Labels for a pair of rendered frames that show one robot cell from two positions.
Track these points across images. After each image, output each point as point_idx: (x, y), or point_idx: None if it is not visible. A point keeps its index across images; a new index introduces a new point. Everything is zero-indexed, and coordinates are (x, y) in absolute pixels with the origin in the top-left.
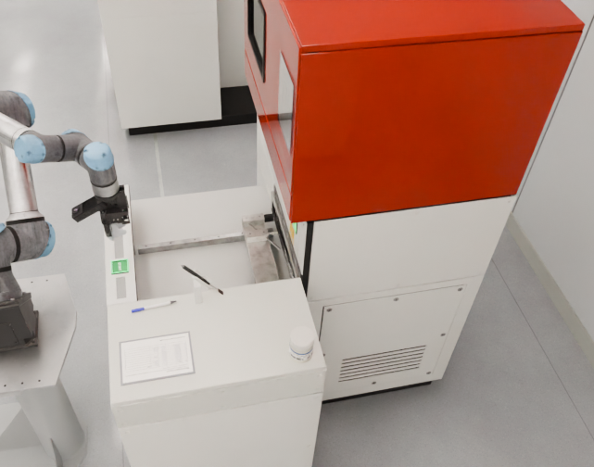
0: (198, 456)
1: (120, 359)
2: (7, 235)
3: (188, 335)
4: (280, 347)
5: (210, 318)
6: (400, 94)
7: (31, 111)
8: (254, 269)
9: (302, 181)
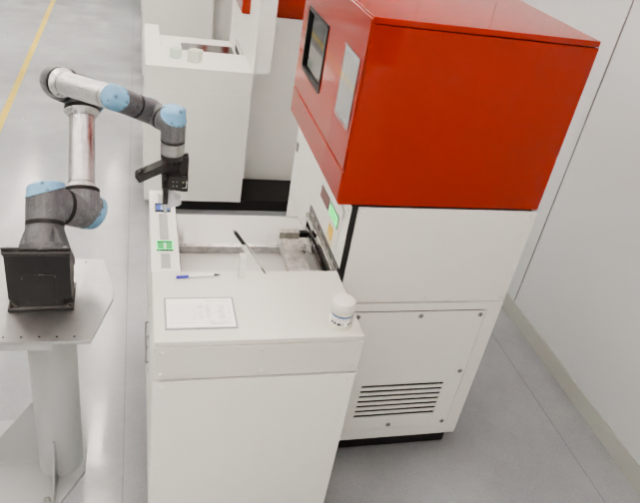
0: (221, 442)
1: (164, 310)
2: (67, 194)
3: (231, 300)
4: (320, 317)
5: (253, 290)
6: (448, 80)
7: None
8: (290, 268)
9: (354, 157)
